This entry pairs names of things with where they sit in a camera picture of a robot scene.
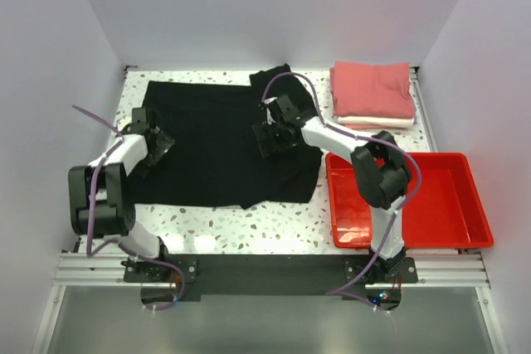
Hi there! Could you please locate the black t-shirt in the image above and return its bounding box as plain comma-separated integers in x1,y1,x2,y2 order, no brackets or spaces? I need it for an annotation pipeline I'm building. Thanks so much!
129,64,323,209

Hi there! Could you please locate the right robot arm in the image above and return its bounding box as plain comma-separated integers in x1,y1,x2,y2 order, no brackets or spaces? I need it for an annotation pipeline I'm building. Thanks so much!
253,95,412,282

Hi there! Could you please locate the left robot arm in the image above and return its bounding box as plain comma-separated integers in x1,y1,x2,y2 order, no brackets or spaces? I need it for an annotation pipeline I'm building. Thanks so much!
67,105,174,281

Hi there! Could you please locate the light pink folded t-shirt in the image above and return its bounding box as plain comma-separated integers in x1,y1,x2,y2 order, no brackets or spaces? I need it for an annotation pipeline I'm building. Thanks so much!
343,124,382,130

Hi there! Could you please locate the dark pink folded t-shirt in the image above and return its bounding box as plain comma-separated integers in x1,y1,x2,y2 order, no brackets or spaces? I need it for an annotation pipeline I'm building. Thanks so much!
329,61,415,119

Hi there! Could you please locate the red plastic tray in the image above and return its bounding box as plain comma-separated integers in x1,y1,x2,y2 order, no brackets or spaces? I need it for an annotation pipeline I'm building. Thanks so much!
325,153,494,250

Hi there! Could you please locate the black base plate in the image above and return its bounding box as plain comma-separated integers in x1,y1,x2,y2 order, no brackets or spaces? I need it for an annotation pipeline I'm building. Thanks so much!
121,254,418,311

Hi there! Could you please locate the aluminium front rail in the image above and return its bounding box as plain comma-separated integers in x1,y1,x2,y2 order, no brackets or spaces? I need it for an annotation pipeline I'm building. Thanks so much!
53,250,490,288

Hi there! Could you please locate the aluminium rail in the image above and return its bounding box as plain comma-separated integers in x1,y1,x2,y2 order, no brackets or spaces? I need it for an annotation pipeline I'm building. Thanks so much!
53,250,490,288
410,66,438,152

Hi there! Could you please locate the aluminium right side rail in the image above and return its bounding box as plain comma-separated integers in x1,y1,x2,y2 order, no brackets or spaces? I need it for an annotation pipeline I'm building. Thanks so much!
410,66,438,152

